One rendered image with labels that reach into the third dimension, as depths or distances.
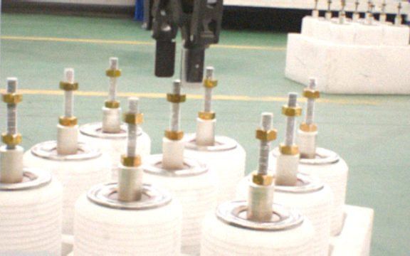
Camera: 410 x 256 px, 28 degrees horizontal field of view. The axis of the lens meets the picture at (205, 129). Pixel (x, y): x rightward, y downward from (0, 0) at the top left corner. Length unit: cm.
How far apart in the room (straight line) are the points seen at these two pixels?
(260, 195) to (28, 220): 21
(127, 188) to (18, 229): 10
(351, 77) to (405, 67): 23
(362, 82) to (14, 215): 242
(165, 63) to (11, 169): 20
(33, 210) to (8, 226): 3
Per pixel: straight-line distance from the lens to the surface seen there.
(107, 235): 69
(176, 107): 81
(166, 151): 82
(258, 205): 68
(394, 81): 312
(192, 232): 81
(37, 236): 75
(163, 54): 84
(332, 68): 299
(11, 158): 75
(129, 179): 71
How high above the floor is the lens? 46
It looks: 12 degrees down
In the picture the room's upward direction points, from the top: 4 degrees clockwise
